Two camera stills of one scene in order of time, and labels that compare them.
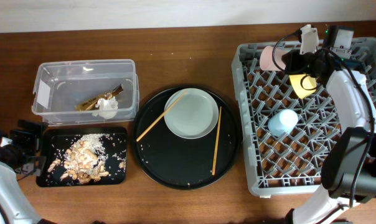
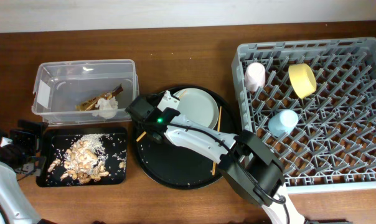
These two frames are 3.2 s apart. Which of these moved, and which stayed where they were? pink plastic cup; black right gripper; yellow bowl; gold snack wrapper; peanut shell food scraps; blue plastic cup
Moved: black right gripper; pink plastic cup
Stayed: blue plastic cup; yellow bowl; peanut shell food scraps; gold snack wrapper
